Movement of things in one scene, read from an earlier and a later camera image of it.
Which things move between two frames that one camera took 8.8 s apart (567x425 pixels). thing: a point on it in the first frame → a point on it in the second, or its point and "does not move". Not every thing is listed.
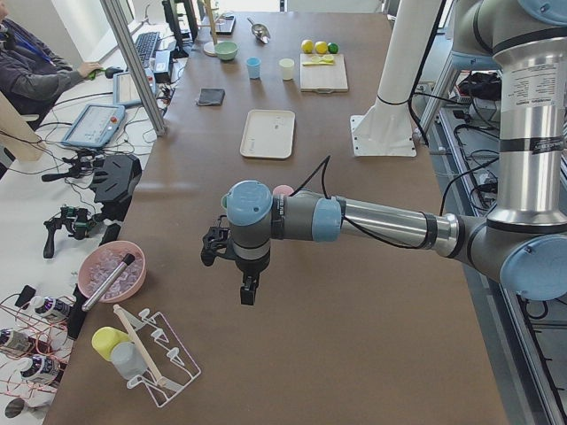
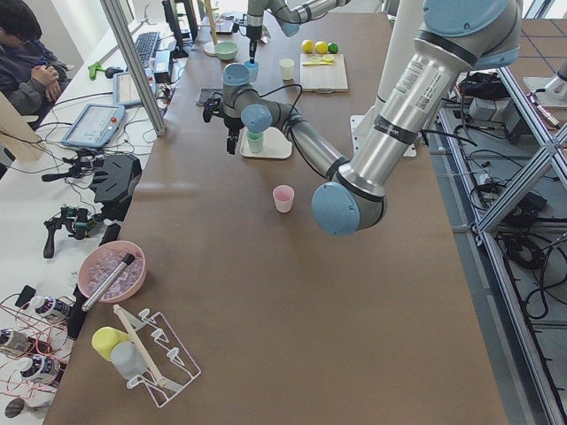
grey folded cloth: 211,96 does not move
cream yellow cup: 287,65 does not move
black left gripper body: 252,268 → 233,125
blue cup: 253,64 does not move
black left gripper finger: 246,291 → 230,145
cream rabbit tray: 268,134 does not move
